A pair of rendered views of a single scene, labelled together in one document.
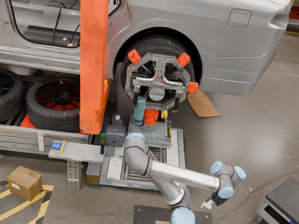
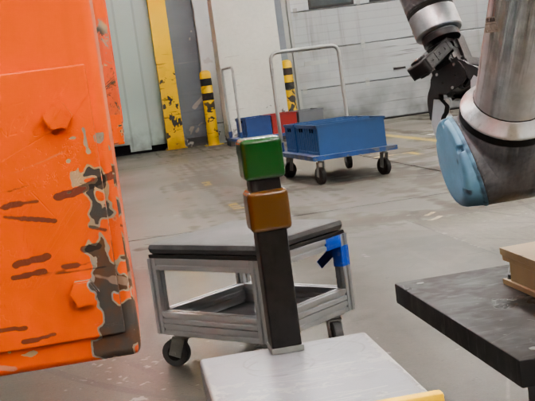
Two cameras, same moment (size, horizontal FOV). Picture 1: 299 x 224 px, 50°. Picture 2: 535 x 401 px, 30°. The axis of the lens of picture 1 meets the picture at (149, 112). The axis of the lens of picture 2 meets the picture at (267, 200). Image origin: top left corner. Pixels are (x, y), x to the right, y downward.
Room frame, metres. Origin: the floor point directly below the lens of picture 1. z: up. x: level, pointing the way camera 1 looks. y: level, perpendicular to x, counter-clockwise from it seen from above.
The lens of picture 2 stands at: (1.86, 1.28, 0.71)
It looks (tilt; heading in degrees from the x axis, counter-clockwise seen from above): 6 degrees down; 267
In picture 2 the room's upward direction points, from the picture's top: 8 degrees counter-clockwise
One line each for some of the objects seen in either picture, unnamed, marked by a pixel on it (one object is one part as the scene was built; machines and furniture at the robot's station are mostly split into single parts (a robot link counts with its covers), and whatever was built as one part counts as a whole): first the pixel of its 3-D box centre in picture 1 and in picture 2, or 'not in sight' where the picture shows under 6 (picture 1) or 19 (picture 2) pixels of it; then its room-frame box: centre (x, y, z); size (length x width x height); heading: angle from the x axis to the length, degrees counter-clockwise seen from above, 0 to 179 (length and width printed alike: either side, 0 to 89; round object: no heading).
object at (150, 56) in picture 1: (156, 83); not in sight; (2.36, -0.02, 0.85); 0.54 x 0.07 x 0.54; 94
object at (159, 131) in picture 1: (149, 117); not in sight; (2.53, -0.01, 0.32); 0.40 x 0.30 x 0.28; 94
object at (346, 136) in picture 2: not in sight; (329, 109); (0.93, -5.87, 0.48); 1.00 x 0.61 x 0.96; 99
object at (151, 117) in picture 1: (151, 113); not in sight; (2.40, -0.02, 0.48); 0.16 x 0.12 x 0.17; 4
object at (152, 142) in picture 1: (147, 131); not in sight; (2.53, -0.01, 0.13); 0.50 x 0.36 x 0.10; 94
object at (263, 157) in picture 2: (103, 136); (259, 157); (1.80, 0.32, 0.64); 0.04 x 0.04 x 0.04; 4
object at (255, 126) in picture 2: not in sight; (275, 106); (1.04, -9.48, 0.48); 1.00 x 0.61 x 0.96; 10
